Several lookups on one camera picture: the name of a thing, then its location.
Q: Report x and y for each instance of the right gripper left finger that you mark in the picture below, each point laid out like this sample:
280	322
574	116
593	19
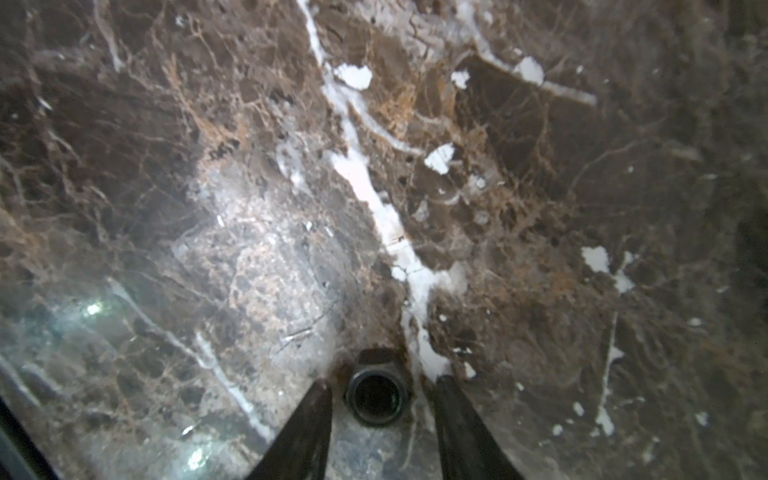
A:
300	450

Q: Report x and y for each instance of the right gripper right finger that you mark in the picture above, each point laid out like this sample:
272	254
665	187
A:
466	447

